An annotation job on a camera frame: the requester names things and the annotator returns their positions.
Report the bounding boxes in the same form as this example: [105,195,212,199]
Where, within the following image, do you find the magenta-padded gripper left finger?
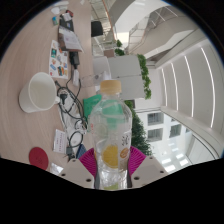
[59,147,99,190]

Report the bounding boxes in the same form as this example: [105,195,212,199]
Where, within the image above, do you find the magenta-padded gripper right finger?
[125,145,169,189]

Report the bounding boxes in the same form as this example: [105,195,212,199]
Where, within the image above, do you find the clear bottle with lemon label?
[87,79,133,192]

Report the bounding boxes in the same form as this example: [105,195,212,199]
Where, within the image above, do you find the white paper slip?
[53,128,69,155]

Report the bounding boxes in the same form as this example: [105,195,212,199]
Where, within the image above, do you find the row of potted trees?
[124,99,154,157]

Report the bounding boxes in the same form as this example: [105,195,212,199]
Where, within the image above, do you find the flat round red coaster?
[28,146,50,171]

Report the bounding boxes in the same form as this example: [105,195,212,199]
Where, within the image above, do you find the white ceramic mug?
[18,71,62,114]

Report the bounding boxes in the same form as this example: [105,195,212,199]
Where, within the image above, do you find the ceiling light strips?
[161,46,216,129]

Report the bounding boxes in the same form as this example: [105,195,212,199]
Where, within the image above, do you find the clear shaker bottle white lid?
[79,71,111,88]

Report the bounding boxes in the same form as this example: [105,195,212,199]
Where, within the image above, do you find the white planter box with greenery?
[92,53,153,101]

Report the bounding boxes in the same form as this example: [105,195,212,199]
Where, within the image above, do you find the colourful sticker sheet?
[48,39,69,80]

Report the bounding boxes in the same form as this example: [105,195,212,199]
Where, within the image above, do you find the black rectangular device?
[68,51,81,69]

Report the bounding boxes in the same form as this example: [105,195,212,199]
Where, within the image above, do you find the small potted green plants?
[113,39,126,57]

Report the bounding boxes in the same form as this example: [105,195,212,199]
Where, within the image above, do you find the black chair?
[90,20,104,38]

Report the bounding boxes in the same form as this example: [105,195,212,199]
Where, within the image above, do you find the tangled black cables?
[54,79,89,158]

